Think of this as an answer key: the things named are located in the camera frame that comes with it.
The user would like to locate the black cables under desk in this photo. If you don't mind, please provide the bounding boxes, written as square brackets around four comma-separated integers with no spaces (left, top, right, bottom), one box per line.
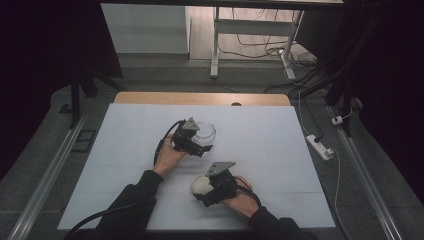
[218,8,318,68]

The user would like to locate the white power strip cable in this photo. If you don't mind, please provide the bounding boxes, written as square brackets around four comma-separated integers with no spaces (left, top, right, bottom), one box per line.
[297,89,342,218]

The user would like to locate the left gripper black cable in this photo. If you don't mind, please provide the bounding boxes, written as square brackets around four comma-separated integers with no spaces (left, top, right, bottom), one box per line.
[62,119,185,240]

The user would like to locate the aluminium floor rail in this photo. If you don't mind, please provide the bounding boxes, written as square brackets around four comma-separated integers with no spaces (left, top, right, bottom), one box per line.
[327,105,405,240]
[6,109,92,240]

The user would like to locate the black stand with cables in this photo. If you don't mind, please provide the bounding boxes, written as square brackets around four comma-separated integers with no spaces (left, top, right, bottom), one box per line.
[263,13,381,138]

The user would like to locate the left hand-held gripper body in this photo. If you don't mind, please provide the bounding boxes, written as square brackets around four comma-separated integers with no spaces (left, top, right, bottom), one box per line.
[171,116,202,155]

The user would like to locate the person's right hand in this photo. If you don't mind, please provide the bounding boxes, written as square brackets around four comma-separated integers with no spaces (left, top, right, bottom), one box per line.
[221,175,262,219]

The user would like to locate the wooden table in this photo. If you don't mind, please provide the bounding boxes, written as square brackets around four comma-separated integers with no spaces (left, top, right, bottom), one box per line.
[113,91,292,107]

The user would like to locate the cream round jar lid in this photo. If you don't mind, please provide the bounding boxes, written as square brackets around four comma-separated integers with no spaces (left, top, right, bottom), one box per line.
[191,174,215,202]

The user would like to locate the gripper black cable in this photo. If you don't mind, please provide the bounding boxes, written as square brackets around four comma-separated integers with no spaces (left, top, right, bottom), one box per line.
[62,119,185,240]
[234,184,263,207]

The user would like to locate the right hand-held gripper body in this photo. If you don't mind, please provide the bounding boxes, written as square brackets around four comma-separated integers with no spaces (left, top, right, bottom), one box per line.
[205,161,239,202]

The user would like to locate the person's left hand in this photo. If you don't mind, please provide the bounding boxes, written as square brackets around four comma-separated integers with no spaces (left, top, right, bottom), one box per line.
[152,134,188,179]

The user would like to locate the black rectangular floor bracket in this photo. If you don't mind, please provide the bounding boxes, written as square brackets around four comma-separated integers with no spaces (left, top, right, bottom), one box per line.
[71,129,98,154]

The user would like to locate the white desk frame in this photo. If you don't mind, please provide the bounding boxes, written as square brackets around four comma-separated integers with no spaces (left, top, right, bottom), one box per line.
[209,6,305,81]

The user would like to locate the white power strip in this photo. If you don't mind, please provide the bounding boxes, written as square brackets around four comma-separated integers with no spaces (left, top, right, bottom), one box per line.
[305,134,335,162]

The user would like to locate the black tripod stand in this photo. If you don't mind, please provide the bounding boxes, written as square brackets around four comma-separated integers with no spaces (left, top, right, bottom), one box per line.
[58,64,128,130]

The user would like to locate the clear glass jar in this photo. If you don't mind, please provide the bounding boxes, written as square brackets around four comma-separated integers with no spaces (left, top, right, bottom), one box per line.
[192,120,217,150]

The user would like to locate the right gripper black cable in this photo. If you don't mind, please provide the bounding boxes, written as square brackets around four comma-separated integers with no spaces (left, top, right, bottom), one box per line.
[234,184,263,207]

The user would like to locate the dark curtain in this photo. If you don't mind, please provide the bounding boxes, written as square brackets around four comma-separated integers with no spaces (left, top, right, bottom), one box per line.
[333,0,424,204]
[0,0,124,181]

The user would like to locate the white paper sheet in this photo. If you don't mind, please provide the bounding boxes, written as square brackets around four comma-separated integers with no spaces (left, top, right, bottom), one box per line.
[57,102,336,232]

